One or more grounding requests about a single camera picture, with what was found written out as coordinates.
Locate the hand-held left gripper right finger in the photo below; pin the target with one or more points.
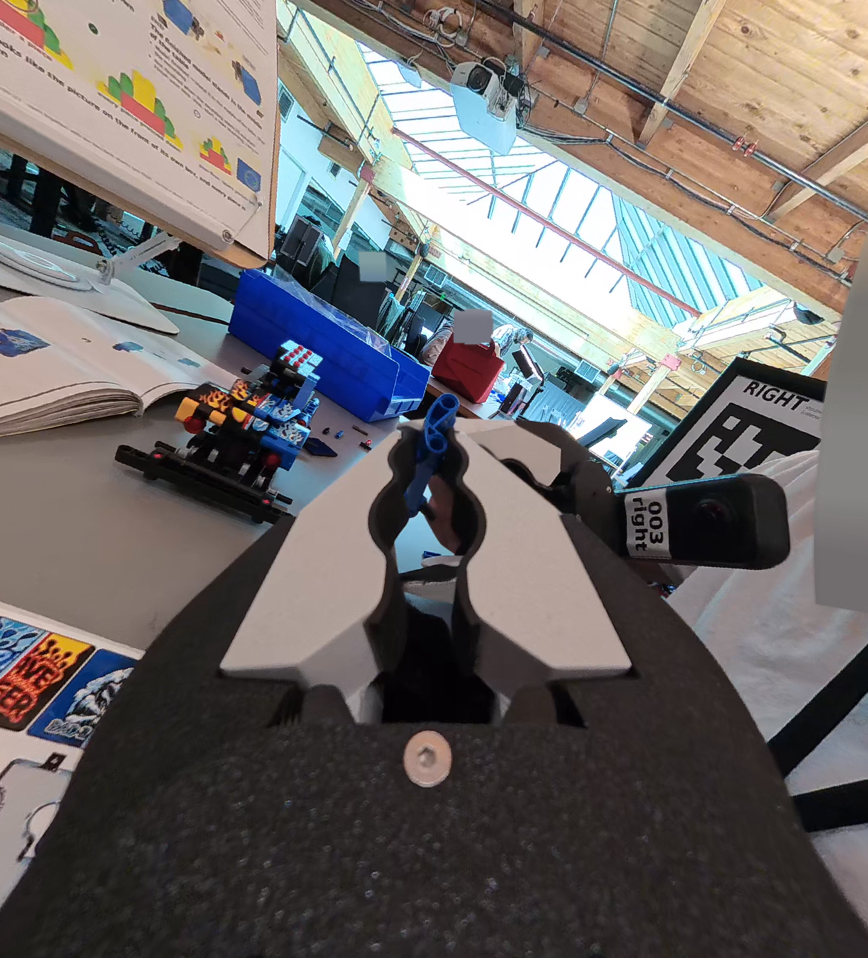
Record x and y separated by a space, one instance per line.
546 591

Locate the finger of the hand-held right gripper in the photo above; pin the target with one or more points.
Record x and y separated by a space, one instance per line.
527 456

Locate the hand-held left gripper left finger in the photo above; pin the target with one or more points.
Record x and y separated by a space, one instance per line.
306 584

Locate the blue lego beam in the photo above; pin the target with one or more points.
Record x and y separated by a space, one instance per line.
437 430

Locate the dark blue flat lego piece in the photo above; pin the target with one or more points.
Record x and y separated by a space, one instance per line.
320 447

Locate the lego truck model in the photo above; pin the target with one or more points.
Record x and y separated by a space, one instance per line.
246 441

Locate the lego instruction booklet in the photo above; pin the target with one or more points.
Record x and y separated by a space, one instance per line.
44 374

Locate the red plastic bin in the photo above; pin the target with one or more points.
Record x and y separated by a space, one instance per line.
467 370

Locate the blue plastic bin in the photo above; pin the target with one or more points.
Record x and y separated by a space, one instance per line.
314 352

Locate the red ceiling pipe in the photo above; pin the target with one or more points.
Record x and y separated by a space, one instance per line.
553 224

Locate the white board stand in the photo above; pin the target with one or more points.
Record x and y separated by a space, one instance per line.
104 299

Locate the white ceiling projector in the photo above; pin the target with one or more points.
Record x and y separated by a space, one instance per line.
486 105

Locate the printed instruction board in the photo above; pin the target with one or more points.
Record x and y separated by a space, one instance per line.
142 150

